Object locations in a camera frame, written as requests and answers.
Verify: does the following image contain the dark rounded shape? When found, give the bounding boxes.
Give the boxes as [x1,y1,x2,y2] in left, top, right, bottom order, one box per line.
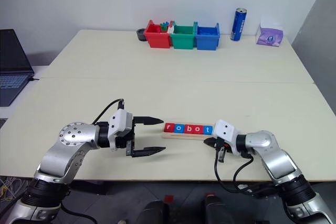
[201,195,235,224]
[136,199,170,224]

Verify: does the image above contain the dark open laptop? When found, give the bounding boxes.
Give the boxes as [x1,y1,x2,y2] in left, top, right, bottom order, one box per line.
[0,28,35,108]

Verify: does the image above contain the tangled light wires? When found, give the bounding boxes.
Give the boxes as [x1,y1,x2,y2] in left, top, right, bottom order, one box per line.
[0,176,25,201]

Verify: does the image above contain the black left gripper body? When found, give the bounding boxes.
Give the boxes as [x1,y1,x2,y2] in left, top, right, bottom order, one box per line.
[115,116,137,158]

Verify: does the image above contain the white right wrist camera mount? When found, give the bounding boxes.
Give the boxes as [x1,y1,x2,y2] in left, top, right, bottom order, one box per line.
[212,119,238,154]

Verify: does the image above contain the purple tissue pack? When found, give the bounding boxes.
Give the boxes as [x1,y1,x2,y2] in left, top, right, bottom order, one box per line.
[256,22,285,48]

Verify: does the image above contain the red plastic storage bin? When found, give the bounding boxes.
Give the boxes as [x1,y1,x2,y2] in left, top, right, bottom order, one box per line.
[143,19,173,49]

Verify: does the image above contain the wooden letter tray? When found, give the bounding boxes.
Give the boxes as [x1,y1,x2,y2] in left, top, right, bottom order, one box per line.
[161,122,215,140]

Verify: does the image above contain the blue plastic storage bin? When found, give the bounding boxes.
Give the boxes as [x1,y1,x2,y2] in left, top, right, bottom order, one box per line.
[194,22,221,51]

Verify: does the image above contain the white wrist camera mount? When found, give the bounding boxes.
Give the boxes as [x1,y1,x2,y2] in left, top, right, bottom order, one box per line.
[212,119,238,154]
[108,109,133,152]

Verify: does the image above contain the green plastic storage bin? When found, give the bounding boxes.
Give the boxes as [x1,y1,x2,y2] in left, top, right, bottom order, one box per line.
[170,20,198,50]

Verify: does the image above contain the tall blue drink can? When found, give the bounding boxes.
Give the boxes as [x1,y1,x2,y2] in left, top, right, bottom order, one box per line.
[230,7,248,42]

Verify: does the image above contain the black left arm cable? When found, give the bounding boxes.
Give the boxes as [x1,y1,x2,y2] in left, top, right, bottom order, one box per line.
[91,98,125,125]

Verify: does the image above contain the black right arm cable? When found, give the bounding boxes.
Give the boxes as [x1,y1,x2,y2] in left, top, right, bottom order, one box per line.
[213,150,279,196]

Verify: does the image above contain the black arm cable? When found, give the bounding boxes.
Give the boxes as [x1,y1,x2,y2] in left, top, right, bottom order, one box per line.
[213,150,279,196]
[91,98,125,125]

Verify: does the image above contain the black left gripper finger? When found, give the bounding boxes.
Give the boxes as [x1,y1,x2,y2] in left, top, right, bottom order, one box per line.
[134,115,164,126]
[131,146,167,158]

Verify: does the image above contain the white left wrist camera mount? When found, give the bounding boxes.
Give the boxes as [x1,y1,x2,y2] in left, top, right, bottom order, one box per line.
[108,109,133,152]

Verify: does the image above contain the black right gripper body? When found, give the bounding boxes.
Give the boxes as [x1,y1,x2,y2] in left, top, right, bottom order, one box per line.
[215,137,232,163]

